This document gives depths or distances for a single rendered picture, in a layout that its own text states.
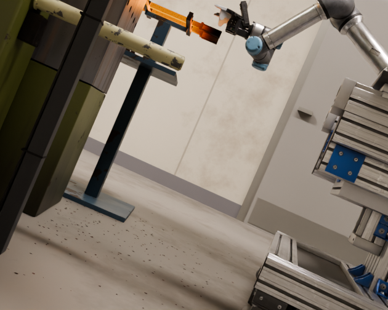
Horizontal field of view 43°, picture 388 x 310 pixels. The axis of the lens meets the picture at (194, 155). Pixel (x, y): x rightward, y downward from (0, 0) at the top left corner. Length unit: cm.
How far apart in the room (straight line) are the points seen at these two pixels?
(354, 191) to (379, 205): 8
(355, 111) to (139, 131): 312
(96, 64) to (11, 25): 34
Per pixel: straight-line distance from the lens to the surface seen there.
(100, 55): 166
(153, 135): 437
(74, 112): 166
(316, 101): 419
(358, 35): 228
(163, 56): 141
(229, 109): 426
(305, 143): 415
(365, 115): 149
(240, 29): 236
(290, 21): 221
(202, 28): 236
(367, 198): 161
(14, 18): 144
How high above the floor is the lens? 42
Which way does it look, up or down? 1 degrees down
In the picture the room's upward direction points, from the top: 23 degrees clockwise
